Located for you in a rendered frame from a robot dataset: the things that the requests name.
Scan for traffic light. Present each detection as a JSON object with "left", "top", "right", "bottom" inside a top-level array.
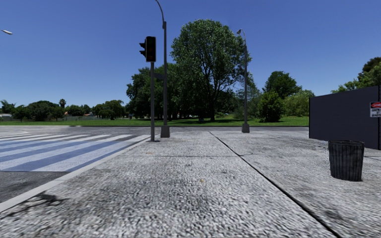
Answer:
[{"left": 139, "top": 36, "right": 160, "bottom": 142}]

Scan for tree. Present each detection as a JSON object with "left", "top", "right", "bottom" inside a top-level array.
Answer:
[{"left": 170, "top": 19, "right": 253, "bottom": 122}]

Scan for trees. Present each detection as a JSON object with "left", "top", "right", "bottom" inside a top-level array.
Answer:
[
  {"left": 331, "top": 57, "right": 381, "bottom": 94},
  {"left": 232, "top": 70, "right": 316, "bottom": 123},
  {"left": 0, "top": 99, "right": 127, "bottom": 122}
]

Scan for dark building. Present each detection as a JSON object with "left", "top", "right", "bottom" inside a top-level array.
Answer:
[{"left": 309, "top": 85, "right": 381, "bottom": 151}]

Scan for dark bin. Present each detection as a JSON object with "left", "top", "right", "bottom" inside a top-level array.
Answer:
[{"left": 327, "top": 140, "right": 365, "bottom": 182}]

